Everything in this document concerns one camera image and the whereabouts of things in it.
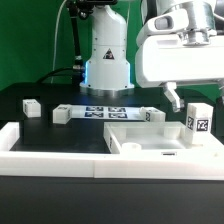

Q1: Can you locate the white square tabletop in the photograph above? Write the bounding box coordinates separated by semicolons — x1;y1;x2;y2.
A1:
103;121;224;157

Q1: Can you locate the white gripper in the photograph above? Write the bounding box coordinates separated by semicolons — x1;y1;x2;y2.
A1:
135;8;224;112

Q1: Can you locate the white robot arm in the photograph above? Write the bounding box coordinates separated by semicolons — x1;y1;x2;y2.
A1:
79;0;224;112

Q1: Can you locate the AprilTag marker sheet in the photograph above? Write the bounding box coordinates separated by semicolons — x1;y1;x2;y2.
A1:
72;105;142;120

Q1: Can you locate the black cable hose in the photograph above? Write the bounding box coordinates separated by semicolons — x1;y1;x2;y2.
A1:
35;66;86;84

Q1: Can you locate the white U-shaped fence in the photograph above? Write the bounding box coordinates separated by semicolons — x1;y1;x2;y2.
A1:
0;122;224;180

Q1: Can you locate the white cable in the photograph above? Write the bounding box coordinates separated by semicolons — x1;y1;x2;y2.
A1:
50;0;68;84

